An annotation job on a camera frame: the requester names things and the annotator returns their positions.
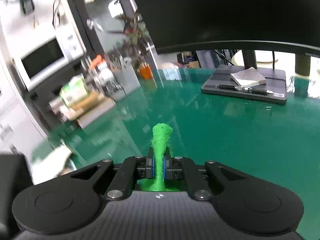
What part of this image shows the green tissue pack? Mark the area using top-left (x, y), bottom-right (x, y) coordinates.
top-left (59, 74), bottom-right (89, 107)

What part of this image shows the white microwave oven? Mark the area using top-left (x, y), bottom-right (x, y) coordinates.
top-left (14, 26), bottom-right (84, 91)

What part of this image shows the orange cup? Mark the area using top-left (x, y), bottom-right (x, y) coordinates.
top-left (139, 62), bottom-right (153, 80)

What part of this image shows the grey monitor stand base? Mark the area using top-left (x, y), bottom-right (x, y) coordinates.
top-left (201, 65), bottom-right (287, 105)

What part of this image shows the grey notepad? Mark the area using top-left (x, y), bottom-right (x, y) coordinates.
top-left (231, 67), bottom-right (266, 87)

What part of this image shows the stack of books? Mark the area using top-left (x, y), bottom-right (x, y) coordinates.
top-left (49, 91), bottom-right (116, 129)

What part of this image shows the grey desk organiser box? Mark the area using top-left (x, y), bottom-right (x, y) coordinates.
top-left (112, 64), bottom-right (140, 102)

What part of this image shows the black pen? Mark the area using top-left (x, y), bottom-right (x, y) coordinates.
top-left (216, 85), bottom-right (274, 95)

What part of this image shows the potted plant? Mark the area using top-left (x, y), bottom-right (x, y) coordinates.
top-left (105, 9), bottom-right (152, 62)

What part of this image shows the green cleaning cloth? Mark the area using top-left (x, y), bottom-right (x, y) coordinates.
top-left (136, 123), bottom-right (185, 192)

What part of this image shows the black curved monitor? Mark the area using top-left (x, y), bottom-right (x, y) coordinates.
top-left (135, 0), bottom-right (319, 55)

